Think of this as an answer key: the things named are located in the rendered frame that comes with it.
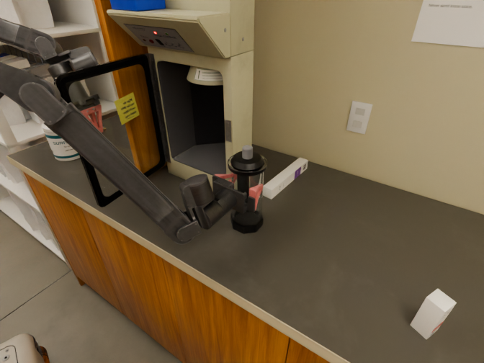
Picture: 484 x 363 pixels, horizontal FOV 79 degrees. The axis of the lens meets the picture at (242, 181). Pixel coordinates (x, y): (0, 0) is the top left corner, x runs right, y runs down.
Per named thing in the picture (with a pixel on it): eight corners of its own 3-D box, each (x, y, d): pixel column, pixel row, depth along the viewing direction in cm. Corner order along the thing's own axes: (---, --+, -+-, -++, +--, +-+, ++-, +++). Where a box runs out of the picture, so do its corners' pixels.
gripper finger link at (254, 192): (248, 170, 83) (227, 186, 76) (270, 178, 79) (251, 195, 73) (248, 189, 86) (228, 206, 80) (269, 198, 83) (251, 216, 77)
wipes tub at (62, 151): (76, 144, 137) (65, 114, 128) (93, 152, 131) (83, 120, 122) (48, 155, 128) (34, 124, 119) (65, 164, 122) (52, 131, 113)
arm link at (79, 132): (22, 96, 55) (7, 96, 46) (47, 77, 56) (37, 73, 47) (173, 234, 75) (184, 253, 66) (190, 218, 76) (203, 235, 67)
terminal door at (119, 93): (166, 164, 112) (147, 52, 90) (100, 209, 90) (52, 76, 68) (164, 163, 113) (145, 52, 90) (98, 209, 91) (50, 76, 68)
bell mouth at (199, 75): (210, 68, 104) (209, 51, 101) (252, 75, 96) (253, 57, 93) (174, 79, 92) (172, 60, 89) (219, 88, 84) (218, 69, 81)
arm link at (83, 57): (43, 49, 84) (32, 39, 75) (82, 34, 86) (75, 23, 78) (67, 88, 87) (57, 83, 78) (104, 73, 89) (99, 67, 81)
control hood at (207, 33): (146, 44, 90) (140, 6, 85) (231, 57, 75) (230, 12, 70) (114, 50, 82) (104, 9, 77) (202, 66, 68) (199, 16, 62)
